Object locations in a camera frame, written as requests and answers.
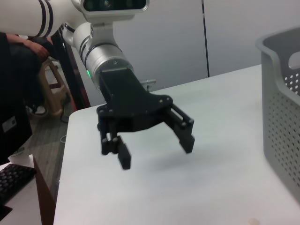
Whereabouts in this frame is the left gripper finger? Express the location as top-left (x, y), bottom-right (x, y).
top-left (163, 104), bottom-right (196, 155)
top-left (99, 129), bottom-right (133, 171)

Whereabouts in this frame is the black keyboard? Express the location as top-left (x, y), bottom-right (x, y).
top-left (0, 163), bottom-right (38, 207)

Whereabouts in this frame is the black flat desk object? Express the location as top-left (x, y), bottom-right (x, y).
top-left (0, 203), bottom-right (13, 225)

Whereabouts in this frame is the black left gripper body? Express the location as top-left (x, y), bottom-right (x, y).
top-left (97, 67), bottom-right (174, 134)

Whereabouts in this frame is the person in black clothes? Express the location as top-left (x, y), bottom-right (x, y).
top-left (0, 31), bottom-right (56, 111)

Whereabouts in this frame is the white paper sheet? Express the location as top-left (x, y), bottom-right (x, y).
top-left (8, 153), bottom-right (35, 168)

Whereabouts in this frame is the bystander bare hand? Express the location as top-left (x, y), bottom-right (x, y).
top-left (26, 39), bottom-right (50, 60)

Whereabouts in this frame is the white sneaker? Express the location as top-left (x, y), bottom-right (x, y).
top-left (27, 105), bottom-right (49, 117)

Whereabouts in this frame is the beige plastic stool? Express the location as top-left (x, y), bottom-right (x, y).
top-left (37, 57), bottom-right (71, 118)

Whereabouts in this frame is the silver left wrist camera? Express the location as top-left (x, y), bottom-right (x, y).
top-left (70, 0), bottom-right (150, 23)

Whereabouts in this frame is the dark brown wooden post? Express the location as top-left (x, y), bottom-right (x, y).
top-left (52, 22), bottom-right (91, 111)

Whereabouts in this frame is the brown desk side panel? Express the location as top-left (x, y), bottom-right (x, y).
top-left (32, 154), bottom-right (59, 225)

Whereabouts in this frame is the black case with sticker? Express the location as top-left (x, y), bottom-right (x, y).
top-left (0, 100), bottom-right (33, 165)

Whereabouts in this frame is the grey-green perforated storage bin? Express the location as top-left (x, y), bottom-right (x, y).
top-left (255, 27), bottom-right (300, 204)

